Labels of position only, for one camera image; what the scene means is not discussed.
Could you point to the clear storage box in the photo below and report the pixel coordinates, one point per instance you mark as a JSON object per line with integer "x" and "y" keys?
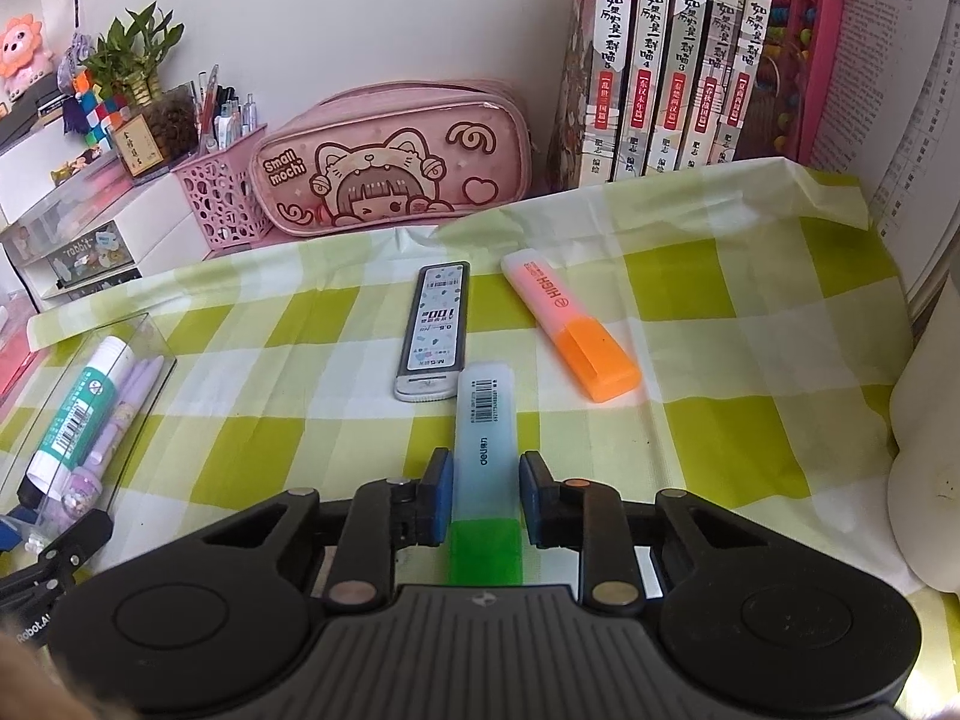
{"x": 75, "y": 191}

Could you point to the open printed book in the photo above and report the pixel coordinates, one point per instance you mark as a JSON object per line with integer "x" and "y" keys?
{"x": 885, "y": 90}

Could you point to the pale blue pen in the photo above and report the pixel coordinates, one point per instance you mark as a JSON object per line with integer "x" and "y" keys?
{"x": 152, "y": 375}

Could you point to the white rounded container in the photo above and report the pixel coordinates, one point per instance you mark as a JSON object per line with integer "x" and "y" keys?
{"x": 930, "y": 427}

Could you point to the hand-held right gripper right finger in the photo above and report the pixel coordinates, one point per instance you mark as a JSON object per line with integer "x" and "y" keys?
{"x": 531, "y": 495}

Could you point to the green highlighter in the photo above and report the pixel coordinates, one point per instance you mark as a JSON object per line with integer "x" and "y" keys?
{"x": 484, "y": 427}

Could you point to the small toy figure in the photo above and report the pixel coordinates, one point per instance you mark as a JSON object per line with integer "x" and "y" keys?
{"x": 79, "y": 165}

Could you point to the pink cat comic book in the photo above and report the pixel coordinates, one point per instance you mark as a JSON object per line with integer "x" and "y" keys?
{"x": 690, "y": 52}
{"x": 757, "y": 30}
{"x": 724, "y": 52}
{"x": 611, "y": 52}
{"x": 652, "y": 52}

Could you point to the lucky bamboo plant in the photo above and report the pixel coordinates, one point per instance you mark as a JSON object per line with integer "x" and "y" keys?
{"x": 127, "y": 45}

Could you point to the purple pen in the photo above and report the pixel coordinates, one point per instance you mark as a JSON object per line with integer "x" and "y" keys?
{"x": 112, "y": 427}

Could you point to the pink lion toy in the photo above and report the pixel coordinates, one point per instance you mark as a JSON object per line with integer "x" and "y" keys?
{"x": 22, "y": 45}

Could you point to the bunch of pens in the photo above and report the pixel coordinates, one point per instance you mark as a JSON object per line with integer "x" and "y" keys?
{"x": 225, "y": 112}

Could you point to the white drawer organiser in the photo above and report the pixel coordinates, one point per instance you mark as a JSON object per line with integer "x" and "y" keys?
{"x": 150, "y": 217}

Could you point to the black flat box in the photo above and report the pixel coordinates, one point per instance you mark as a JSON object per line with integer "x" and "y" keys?
{"x": 41, "y": 109}

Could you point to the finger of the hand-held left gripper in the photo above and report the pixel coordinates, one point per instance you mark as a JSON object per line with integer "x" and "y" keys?
{"x": 75, "y": 536}
{"x": 9, "y": 532}

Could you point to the glass vase with label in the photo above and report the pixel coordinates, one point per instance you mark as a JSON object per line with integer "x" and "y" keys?
{"x": 172, "y": 120}

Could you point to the clear plastic box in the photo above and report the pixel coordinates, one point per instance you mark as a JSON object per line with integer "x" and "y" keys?
{"x": 161, "y": 360}

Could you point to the colourful puzzle cube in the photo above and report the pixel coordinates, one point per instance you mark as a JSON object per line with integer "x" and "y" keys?
{"x": 94, "y": 105}

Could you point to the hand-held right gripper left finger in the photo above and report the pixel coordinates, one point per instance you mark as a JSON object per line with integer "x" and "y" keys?
{"x": 442, "y": 491}

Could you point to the pink pencil case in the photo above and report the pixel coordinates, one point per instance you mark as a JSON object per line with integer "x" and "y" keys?
{"x": 390, "y": 165}

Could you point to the pink abacus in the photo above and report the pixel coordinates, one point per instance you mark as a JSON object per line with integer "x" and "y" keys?
{"x": 814, "y": 52}

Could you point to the pencil lead refill case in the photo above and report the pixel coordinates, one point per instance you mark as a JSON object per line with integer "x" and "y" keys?
{"x": 435, "y": 322}

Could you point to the green checked tablecloth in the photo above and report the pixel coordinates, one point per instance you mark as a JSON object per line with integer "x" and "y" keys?
{"x": 712, "y": 330}

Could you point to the purple sachet charm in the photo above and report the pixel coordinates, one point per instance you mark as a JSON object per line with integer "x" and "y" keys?
{"x": 73, "y": 52}

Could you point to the orange highlighter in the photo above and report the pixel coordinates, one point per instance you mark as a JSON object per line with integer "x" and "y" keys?
{"x": 570, "y": 322}

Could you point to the pink perforated pen holder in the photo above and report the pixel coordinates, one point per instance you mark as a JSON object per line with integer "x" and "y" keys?
{"x": 217, "y": 195}

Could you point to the white glue stick teal label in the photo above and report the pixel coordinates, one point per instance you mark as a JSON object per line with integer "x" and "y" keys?
{"x": 75, "y": 412}

